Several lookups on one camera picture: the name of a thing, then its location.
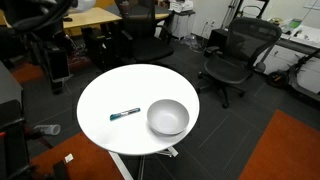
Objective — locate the teal whiteboard marker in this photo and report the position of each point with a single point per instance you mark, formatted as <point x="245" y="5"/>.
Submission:
<point x="125" y="113"/>

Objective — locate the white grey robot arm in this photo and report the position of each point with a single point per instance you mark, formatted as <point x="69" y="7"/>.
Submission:
<point x="33" y="18"/>

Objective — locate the white round bowl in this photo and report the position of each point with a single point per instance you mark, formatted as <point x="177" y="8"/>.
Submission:
<point x="168" y="117"/>

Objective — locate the black padded office chair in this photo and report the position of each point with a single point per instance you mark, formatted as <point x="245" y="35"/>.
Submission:
<point x="150" y="48"/>

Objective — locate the black mesh office chair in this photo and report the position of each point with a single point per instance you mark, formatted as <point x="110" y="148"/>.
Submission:
<point x="230" y="68"/>

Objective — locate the black speaker box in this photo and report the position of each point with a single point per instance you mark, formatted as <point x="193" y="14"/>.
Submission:
<point x="217" y="38"/>

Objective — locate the black computer tower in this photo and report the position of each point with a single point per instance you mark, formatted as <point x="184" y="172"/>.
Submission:
<point x="58" y="63"/>
<point x="96" y="46"/>

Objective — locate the white table base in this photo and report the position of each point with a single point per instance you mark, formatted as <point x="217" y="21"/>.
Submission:
<point x="118" y="163"/>

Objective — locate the wooden top desk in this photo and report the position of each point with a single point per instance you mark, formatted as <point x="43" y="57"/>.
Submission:
<point x="90" y="16"/>

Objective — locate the small white paper tag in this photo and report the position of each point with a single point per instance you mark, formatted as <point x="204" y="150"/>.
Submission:
<point x="69" y="158"/>

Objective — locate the black computer mouse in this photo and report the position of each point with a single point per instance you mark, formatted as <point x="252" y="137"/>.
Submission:
<point x="67" y="19"/>

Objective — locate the black electric scooter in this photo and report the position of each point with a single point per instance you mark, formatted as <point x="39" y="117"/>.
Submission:
<point x="277" y="79"/>

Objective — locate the clear plastic bottle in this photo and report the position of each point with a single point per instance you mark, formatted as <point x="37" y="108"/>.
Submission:
<point x="48" y="129"/>

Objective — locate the white low cabinet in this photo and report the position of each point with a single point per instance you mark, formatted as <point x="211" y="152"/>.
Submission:
<point x="283" y="60"/>

